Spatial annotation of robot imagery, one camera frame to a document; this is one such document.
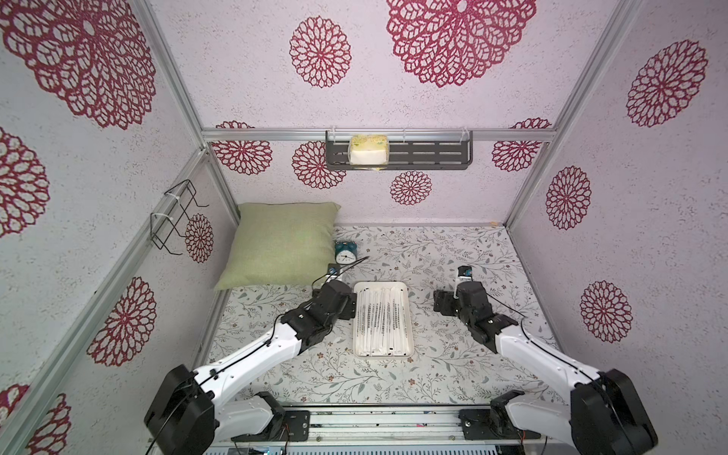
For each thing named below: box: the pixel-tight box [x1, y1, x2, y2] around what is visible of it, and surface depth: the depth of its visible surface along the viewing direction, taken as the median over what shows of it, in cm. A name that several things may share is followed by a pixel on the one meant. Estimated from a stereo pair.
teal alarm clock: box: [333, 240, 359, 265], surface depth 105 cm
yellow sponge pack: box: [348, 133, 390, 170], surface depth 92 cm
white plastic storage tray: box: [352, 280, 415, 360], surface depth 93 cm
